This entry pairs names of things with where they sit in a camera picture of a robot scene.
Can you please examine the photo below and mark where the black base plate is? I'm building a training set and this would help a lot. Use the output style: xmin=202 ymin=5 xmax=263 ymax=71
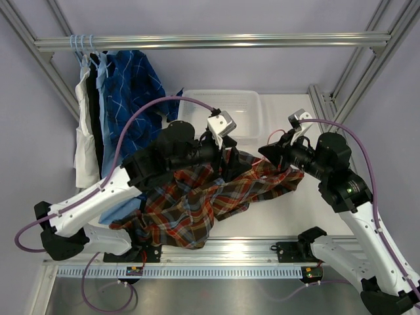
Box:
xmin=270 ymin=241 xmax=319 ymax=263
xmin=103 ymin=243 xmax=161 ymax=263

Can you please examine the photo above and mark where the white shirt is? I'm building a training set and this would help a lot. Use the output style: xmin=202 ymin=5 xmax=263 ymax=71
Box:
xmin=73 ymin=55 xmax=100 ymax=189

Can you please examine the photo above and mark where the aluminium frame post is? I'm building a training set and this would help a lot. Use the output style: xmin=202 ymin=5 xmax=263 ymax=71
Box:
xmin=308 ymin=1 xmax=419 ymax=123
xmin=1 ymin=1 xmax=79 ymax=121

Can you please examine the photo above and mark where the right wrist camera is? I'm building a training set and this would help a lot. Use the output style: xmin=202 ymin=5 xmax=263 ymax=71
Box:
xmin=288 ymin=109 xmax=312 ymax=144

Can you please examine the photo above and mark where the light blue hanger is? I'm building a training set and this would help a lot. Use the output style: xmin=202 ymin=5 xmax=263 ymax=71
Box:
xmin=70 ymin=34 xmax=89 ymax=68
xmin=88 ymin=35 xmax=108 ymax=78
xmin=80 ymin=35 xmax=98 ymax=70

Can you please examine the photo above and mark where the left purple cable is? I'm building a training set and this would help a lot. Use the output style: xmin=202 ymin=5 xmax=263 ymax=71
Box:
xmin=14 ymin=94 xmax=221 ymax=314

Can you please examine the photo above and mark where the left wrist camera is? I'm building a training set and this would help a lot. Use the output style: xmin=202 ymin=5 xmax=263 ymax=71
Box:
xmin=207 ymin=109 xmax=237 ymax=150

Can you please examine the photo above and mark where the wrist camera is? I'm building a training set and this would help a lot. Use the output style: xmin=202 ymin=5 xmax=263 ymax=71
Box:
xmin=207 ymin=109 xmax=237 ymax=150
xmin=288 ymin=109 xmax=312 ymax=144

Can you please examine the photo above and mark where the black shirt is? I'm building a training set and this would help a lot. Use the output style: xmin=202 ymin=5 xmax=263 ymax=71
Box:
xmin=86 ymin=64 xmax=104 ymax=175

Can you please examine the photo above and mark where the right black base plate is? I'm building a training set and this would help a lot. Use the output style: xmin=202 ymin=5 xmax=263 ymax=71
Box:
xmin=270 ymin=241 xmax=319 ymax=263

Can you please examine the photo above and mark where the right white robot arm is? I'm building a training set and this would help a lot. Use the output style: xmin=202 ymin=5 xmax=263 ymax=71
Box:
xmin=259 ymin=131 xmax=419 ymax=314

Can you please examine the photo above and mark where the red brown plaid shirt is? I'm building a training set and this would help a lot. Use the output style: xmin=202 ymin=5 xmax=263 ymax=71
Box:
xmin=109 ymin=151 xmax=304 ymax=249

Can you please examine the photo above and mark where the aluminium front rail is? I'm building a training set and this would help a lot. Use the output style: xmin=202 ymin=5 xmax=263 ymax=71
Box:
xmin=41 ymin=237 xmax=317 ymax=266

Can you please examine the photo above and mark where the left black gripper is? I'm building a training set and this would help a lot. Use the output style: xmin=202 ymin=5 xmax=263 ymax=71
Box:
xmin=169 ymin=135 xmax=252 ymax=182

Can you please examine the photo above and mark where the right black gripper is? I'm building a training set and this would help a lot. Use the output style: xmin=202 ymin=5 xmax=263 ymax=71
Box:
xmin=260 ymin=129 xmax=330 ymax=182

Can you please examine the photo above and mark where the aluminium hanging rail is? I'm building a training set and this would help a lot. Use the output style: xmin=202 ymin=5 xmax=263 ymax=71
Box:
xmin=35 ymin=31 xmax=390 ymax=53

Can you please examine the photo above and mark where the white slotted cable duct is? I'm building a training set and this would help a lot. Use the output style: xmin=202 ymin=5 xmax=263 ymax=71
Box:
xmin=57 ymin=265 xmax=303 ymax=279

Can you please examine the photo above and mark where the white plastic basket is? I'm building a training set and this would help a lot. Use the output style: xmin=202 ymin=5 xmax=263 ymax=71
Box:
xmin=178 ymin=89 xmax=263 ymax=145

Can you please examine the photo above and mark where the blue plaid shirt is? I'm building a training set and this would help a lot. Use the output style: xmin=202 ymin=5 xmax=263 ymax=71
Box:
xmin=104 ymin=51 xmax=179 ymax=159

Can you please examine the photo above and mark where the left aluminium frame post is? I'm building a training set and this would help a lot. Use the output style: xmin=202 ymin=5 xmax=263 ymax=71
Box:
xmin=1 ymin=1 xmax=79 ymax=121

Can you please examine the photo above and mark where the light blue shirt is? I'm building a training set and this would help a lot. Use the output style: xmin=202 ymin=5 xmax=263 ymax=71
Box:
xmin=96 ymin=52 xmax=144 ymax=225

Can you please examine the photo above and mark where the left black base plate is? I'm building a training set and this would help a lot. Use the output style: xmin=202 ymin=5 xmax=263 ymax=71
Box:
xmin=103 ymin=243 xmax=161 ymax=263

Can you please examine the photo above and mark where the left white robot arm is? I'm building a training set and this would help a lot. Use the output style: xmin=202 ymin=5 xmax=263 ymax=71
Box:
xmin=35 ymin=114 xmax=236 ymax=262

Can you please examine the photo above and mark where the right aluminium frame post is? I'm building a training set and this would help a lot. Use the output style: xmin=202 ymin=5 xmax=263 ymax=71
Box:
xmin=308 ymin=1 xmax=419 ymax=123

